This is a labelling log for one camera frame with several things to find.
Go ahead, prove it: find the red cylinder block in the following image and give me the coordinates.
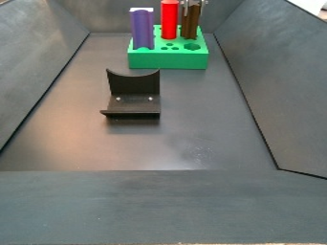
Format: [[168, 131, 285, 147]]
[[161, 0, 178, 39]]

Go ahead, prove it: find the green shape sorter board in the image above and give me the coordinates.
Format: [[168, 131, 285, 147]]
[[127, 25, 209, 70]]

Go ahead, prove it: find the black curved bracket stand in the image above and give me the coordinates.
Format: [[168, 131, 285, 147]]
[[99, 70, 161, 117]]

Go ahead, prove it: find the brown star prism block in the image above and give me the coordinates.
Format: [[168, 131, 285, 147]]
[[180, 0, 200, 39]]

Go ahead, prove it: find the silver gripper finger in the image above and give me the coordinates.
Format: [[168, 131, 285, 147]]
[[200, 0, 208, 11], [180, 0, 189, 16]]

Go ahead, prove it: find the purple notched rectangular block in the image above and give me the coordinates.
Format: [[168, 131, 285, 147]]
[[129, 8, 154, 50]]

